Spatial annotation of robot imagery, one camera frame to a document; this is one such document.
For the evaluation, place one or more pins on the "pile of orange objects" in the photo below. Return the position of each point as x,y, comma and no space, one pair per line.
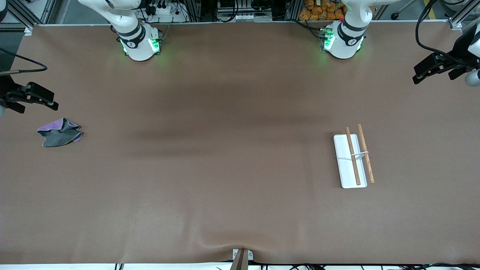
322,9

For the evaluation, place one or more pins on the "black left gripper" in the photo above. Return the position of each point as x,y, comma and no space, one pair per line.
460,52

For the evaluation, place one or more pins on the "aluminium frame post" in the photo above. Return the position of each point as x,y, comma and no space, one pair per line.
463,15
26,13

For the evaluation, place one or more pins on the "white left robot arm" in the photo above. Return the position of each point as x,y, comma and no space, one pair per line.
343,41

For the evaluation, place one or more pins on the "brown table mat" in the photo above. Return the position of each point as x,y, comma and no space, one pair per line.
225,168

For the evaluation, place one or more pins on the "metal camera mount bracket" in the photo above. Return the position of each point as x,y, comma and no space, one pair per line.
242,258

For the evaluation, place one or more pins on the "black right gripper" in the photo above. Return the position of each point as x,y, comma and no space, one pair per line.
6,90

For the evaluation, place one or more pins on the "purple and grey towel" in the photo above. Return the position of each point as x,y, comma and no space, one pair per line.
60,137

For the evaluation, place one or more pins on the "white power strip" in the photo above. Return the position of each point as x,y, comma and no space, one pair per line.
167,13

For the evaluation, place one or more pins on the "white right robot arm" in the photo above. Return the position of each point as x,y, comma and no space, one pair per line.
138,41

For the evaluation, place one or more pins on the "white rack with wooden bars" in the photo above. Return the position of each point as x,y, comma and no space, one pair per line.
347,161

